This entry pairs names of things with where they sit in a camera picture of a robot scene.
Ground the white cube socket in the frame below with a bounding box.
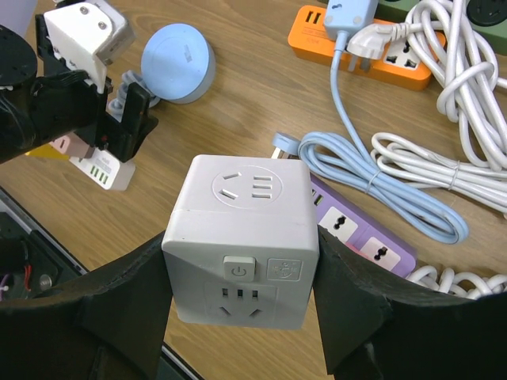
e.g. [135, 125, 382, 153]
[162, 154, 319, 329]

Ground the white usb power strip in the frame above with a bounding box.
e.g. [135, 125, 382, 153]
[69, 149, 135, 191]

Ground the orange power strip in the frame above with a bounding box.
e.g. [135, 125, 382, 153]
[288, 5, 433, 91]

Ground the dark green power strip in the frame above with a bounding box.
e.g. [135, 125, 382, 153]
[374, 0, 507, 52]

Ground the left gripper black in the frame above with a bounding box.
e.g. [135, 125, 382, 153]
[1, 23, 158, 163]

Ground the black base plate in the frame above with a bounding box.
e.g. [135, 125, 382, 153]
[1, 192, 198, 379]

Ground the small pink plug adapter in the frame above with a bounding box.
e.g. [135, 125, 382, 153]
[49, 133, 94, 160]

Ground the light blue power strip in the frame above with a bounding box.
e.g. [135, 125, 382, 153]
[324, 0, 379, 40]

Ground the light blue cable with plug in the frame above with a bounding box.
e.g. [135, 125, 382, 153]
[271, 33, 471, 245]

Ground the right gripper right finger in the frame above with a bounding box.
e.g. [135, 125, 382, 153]
[313, 229, 506, 379]

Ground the white coiled cable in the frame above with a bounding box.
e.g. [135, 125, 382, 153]
[346, 0, 507, 300]

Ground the round light blue socket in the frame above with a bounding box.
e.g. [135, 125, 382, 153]
[141, 23, 216, 104]

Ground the purple pink power strip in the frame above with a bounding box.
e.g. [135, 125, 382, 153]
[311, 175, 417, 278]

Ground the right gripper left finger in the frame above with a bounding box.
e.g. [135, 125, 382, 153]
[1, 235, 172, 379]

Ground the yellow cube socket adapter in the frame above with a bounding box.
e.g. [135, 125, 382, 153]
[25, 144, 70, 161]

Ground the grey blue cable with plug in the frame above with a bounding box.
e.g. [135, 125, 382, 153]
[107, 70, 162, 118]

